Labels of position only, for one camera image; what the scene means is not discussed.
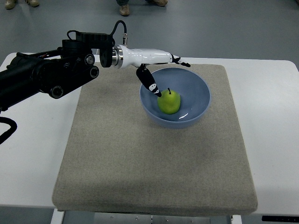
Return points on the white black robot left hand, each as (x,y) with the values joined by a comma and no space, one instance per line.
(140,58)

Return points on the green pear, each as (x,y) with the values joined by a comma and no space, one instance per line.
(169,102)

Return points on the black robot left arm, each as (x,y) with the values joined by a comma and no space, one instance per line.
(56,72)

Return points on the blue bowl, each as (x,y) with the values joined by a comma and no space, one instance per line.
(185,98)

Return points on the person in tan boots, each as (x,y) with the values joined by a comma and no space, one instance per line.
(124,9)

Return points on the beige fabric mat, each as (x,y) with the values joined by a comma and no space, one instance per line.
(118,160)

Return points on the black table control panel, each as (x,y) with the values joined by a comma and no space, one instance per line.
(289,219)

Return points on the metal table frame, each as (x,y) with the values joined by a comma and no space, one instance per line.
(72,217)

